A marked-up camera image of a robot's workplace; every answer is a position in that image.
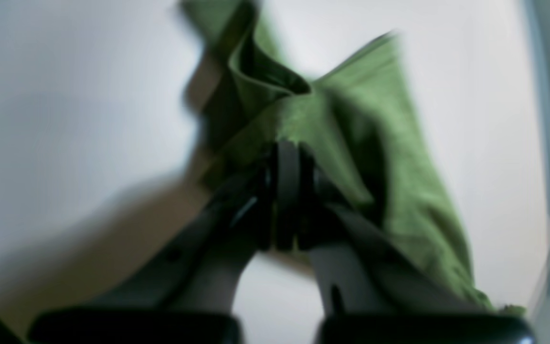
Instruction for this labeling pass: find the green t-shirt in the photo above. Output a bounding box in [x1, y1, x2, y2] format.
[180, 0, 526, 316]

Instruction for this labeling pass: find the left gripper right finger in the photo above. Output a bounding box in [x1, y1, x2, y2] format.
[285, 141, 536, 344]

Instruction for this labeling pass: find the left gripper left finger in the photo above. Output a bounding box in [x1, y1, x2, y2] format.
[28, 143, 287, 344]

